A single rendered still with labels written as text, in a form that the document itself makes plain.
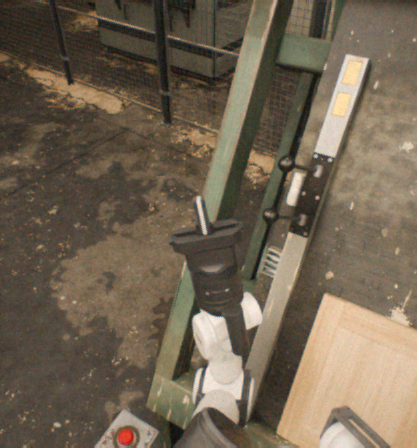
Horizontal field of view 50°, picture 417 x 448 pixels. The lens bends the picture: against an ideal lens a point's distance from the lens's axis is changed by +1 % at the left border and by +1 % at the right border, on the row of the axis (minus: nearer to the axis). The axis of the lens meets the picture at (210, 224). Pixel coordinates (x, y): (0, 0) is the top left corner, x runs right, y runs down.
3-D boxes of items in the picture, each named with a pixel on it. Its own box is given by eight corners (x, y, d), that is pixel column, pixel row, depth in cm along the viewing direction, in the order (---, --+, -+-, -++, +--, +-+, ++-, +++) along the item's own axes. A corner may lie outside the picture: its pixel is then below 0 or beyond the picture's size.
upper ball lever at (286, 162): (313, 177, 107) (272, 169, 99) (318, 162, 106) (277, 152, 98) (324, 181, 104) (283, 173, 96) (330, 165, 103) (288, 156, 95)
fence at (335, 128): (236, 406, 126) (230, 413, 122) (349, 58, 104) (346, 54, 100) (252, 415, 124) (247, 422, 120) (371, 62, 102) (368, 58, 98)
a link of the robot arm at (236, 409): (248, 425, 104) (243, 467, 82) (193, 414, 106) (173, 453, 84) (254, 374, 105) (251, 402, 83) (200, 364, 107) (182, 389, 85)
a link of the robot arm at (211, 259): (170, 223, 81) (184, 276, 86) (167, 251, 72) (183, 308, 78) (239, 211, 80) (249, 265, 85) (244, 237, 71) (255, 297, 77)
